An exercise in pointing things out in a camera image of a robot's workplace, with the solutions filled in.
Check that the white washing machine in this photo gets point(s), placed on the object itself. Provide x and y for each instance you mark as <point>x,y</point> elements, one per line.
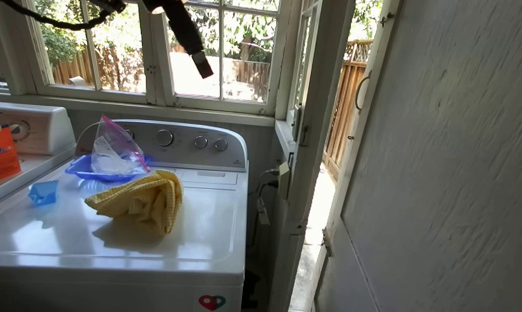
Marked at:
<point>174,244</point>

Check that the wooden fence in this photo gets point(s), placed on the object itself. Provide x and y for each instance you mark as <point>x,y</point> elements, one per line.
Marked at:
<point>344,110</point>

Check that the small blue plastic scoop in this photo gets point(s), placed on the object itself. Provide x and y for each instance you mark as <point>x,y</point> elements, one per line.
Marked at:
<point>44,194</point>

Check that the white wooden door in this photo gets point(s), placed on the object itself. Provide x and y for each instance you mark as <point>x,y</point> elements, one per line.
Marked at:
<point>445,174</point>

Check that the yellow towel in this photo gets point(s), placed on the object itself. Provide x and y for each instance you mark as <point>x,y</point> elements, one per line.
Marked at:
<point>145,202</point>

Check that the narrow white window frame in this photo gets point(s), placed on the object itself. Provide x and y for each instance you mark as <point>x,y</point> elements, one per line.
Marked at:
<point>322,88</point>

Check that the silver washer knob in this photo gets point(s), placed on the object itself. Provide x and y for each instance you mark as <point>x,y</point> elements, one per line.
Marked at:
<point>166,138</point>
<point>200,142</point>
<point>221,145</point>

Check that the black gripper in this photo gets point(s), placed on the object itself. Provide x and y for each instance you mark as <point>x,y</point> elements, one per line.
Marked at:
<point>168,13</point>

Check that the white dryer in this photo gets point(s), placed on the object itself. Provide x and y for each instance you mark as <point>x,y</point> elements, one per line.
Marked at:
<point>41,131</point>

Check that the clear pink-topped zip bag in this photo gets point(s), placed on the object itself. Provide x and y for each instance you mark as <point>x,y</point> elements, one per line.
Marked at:
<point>116,150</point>

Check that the white wall outlet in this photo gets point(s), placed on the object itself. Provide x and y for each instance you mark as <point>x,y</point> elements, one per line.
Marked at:
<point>284,181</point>

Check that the large white window frame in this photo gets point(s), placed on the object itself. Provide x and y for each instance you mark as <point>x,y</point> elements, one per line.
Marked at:
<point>157,64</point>

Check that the red heart sticker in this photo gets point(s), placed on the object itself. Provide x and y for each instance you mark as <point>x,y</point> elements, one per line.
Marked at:
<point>213,303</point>

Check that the green leafy tree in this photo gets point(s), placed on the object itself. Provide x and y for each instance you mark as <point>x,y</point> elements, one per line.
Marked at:
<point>62,41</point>

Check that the blue plastic bag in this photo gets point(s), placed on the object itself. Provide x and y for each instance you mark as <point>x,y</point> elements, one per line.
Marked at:
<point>81,169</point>

